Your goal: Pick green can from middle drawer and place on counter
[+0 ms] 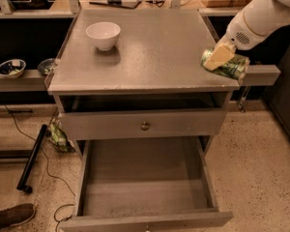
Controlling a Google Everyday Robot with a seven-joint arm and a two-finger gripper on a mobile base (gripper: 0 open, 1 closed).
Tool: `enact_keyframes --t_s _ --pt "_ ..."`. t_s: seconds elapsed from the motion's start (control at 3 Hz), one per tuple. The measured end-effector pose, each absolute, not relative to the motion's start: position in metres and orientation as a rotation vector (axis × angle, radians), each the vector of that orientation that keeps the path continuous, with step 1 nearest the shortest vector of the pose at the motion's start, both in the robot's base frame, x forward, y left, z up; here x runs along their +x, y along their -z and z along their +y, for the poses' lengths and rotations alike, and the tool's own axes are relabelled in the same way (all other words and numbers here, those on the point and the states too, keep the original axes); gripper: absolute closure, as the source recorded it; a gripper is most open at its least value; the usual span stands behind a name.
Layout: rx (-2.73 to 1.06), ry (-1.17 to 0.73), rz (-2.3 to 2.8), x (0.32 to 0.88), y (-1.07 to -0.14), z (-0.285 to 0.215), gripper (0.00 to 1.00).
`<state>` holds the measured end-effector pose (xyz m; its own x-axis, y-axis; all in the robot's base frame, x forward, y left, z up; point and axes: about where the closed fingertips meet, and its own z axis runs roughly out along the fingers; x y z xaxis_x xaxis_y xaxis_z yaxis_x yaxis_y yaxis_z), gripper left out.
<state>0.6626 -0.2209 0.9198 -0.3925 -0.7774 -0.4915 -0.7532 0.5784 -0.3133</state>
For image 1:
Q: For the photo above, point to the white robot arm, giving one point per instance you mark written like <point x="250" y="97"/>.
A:
<point x="251" y="26"/>

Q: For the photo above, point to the grey side shelf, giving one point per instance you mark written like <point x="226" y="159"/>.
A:
<point x="261" y="75"/>

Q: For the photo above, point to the white ceramic bowl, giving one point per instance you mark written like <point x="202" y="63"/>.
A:
<point x="104" y="35"/>

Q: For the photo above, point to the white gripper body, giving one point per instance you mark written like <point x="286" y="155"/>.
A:
<point x="240" y="35"/>

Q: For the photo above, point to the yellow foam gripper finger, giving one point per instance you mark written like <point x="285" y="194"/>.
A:
<point x="213" y="58"/>

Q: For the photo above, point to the open grey middle drawer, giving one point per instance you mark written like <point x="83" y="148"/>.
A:
<point x="144" y="185"/>

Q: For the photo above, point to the green soda can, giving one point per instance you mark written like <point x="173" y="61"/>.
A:
<point x="236" y="68"/>

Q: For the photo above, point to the green chip bag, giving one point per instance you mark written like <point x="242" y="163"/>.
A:
<point x="58" y="138"/>

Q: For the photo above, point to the brass drawer knob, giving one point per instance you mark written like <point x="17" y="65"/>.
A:
<point x="145" y="126"/>

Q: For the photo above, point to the black metal bar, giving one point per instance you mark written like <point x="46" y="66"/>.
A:
<point x="22" y="184"/>

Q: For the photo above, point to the closed grey top drawer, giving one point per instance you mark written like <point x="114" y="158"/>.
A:
<point x="127" y="124"/>

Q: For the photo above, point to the brown shoe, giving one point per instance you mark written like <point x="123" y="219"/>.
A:
<point x="16" y="215"/>

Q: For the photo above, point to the dark bowl on shelf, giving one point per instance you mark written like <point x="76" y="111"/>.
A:
<point x="46" y="66"/>

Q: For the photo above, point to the grey wooden drawer cabinet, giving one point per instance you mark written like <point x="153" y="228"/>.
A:
<point x="155" y="65"/>

